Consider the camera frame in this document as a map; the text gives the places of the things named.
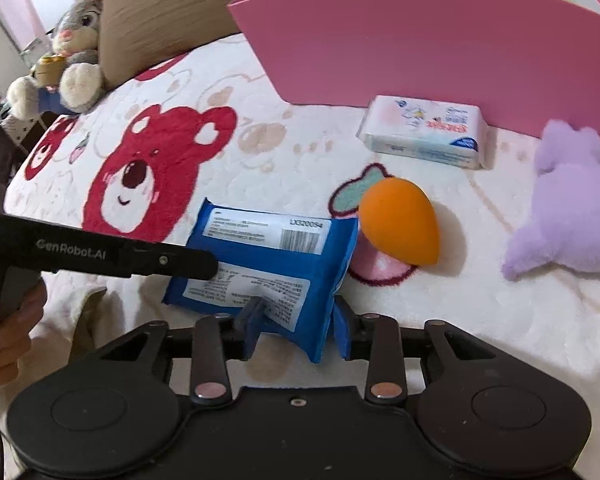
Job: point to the orange makeup sponge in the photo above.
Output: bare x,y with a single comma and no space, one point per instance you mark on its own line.
400,220

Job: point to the purple plush toy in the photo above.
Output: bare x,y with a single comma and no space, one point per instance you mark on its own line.
570,210

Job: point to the blue plastic packet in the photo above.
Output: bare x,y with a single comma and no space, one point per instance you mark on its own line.
260,260

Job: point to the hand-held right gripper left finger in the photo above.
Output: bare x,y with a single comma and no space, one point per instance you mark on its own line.
252,325

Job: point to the grey rabbit plush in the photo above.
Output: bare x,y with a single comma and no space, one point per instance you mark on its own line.
82,15

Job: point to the brown pillow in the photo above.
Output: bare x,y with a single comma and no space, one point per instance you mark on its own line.
155,25

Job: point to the person's left hand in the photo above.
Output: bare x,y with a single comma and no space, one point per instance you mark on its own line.
7,345

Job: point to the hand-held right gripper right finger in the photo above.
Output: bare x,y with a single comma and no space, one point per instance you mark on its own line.
344,330

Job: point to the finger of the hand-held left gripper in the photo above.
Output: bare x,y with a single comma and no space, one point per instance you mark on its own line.
180,262

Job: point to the white tissue pack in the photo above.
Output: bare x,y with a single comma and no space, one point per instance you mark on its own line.
420,132

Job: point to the bear printed blanket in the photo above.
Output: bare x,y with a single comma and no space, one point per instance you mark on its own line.
280,160

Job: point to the pink cardboard box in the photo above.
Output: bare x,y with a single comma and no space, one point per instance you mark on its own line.
405,50

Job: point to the white cabinet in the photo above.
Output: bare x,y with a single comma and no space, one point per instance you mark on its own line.
0,55

